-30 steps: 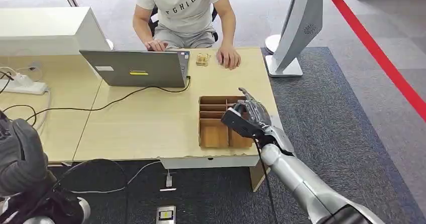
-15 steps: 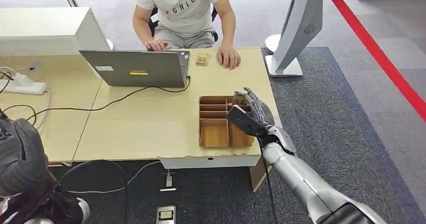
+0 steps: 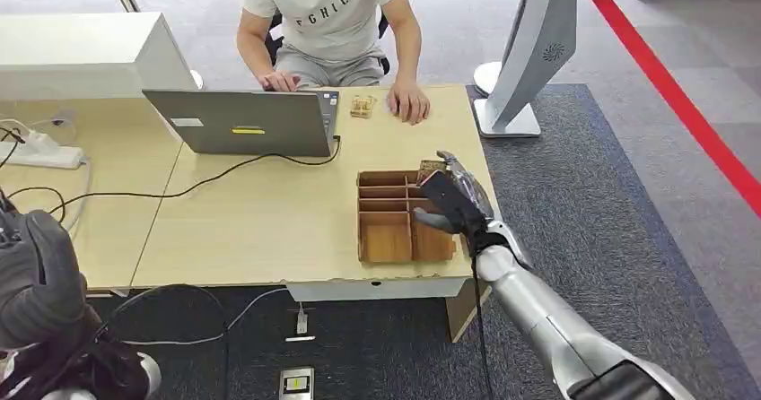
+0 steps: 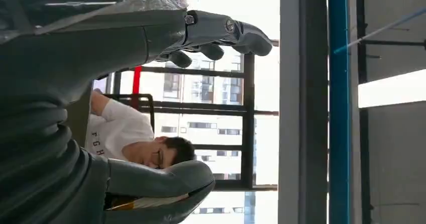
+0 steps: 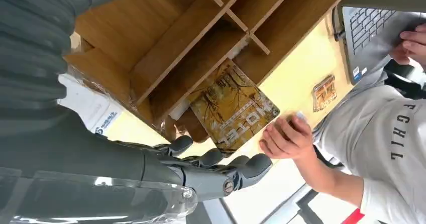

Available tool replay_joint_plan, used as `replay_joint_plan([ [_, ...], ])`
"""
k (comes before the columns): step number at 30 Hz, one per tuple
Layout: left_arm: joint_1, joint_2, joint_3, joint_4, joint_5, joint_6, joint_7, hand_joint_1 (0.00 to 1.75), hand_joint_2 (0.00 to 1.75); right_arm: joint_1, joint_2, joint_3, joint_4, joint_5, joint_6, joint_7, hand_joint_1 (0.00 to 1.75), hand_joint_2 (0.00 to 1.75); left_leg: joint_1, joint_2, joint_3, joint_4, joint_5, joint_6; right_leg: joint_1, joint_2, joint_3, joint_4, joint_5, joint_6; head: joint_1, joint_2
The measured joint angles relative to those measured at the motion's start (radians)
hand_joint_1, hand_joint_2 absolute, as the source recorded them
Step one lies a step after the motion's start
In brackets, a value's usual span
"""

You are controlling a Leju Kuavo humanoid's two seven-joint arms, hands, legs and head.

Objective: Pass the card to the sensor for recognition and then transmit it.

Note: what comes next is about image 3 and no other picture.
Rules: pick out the person's right hand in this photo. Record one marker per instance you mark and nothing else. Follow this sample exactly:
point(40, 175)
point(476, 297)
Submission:
point(279, 81)

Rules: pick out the person's left hand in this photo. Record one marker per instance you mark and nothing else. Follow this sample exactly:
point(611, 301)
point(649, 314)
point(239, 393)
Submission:
point(410, 103)

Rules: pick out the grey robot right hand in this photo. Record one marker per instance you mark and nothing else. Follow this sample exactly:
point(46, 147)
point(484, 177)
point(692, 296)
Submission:
point(455, 201)

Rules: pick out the brown card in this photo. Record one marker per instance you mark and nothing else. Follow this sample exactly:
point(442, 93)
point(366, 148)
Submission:
point(429, 167)

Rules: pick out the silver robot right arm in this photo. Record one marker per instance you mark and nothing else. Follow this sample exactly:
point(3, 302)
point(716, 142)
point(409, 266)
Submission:
point(553, 326)

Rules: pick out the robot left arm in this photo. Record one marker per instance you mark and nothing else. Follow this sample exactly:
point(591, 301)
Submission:
point(89, 367)

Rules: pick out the black office chair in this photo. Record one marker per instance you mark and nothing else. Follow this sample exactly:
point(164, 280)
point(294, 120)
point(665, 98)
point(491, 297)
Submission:
point(273, 41)

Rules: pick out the small tan wooden piece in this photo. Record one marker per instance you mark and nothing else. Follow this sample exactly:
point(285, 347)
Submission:
point(363, 107)

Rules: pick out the grey laptop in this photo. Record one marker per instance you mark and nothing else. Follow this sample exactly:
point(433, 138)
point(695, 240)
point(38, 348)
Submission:
point(250, 124)

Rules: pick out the wooden divided card box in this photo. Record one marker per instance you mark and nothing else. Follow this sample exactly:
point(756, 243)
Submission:
point(386, 237)

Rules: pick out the person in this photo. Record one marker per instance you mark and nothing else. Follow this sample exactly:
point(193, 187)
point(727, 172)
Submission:
point(327, 17)

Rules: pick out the white round stand base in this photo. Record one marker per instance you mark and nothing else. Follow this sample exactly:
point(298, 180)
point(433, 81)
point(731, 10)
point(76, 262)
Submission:
point(486, 76)

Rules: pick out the wooden desk leg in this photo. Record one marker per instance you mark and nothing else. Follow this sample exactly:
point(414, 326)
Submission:
point(464, 314)

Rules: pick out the white under-desk tray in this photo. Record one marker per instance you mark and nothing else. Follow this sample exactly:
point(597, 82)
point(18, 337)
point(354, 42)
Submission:
point(374, 290)

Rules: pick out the grey standing display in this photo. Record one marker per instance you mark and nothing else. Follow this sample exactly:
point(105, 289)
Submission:
point(535, 47)

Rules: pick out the white cabinet box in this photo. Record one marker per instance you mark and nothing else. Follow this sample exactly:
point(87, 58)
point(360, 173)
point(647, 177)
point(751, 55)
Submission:
point(77, 53)

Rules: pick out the metal floor socket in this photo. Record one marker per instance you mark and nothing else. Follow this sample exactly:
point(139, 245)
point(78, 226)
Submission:
point(296, 383)

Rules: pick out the white power strip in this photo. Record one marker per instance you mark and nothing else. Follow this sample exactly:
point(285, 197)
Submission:
point(41, 151)

